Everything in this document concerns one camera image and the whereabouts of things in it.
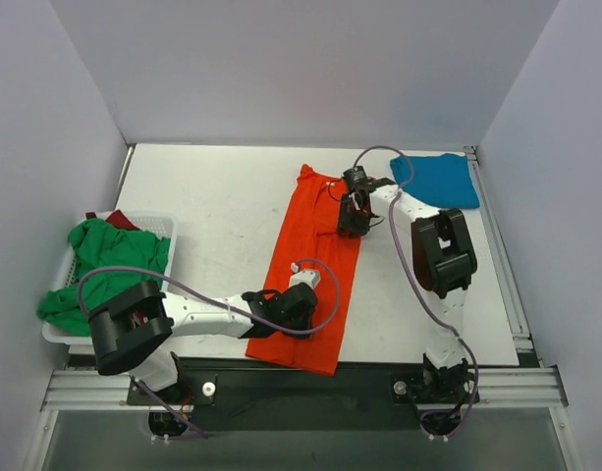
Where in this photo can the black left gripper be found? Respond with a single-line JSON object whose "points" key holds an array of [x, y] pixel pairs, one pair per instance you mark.
{"points": [[303, 319]]}

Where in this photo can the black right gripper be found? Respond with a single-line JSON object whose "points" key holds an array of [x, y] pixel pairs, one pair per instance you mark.
{"points": [[353, 222]]}

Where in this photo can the orange t-shirt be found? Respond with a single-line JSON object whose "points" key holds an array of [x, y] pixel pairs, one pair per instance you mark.
{"points": [[308, 240]]}

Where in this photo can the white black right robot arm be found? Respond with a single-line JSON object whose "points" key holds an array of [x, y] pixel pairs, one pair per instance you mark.
{"points": [[436, 251]]}

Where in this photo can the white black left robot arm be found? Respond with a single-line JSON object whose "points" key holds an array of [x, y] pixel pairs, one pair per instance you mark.
{"points": [[128, 331]]}

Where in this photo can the folded blue t-shirt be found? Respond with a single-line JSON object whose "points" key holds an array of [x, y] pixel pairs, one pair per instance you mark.
{"points": [[441, 180]]}

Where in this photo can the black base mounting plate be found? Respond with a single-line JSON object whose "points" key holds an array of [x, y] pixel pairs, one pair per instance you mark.
{"points": [[221, 395]]}

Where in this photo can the dark red t-shirt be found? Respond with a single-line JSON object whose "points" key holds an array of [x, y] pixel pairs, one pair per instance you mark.
{"points": [[116, 219]]}

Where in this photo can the green t-shirt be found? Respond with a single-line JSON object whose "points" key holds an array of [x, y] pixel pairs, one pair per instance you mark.
{"points": [[97, 243]]}

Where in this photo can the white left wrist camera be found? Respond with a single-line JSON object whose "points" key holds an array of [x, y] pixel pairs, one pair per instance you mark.
{"points": [[310, 277]]}

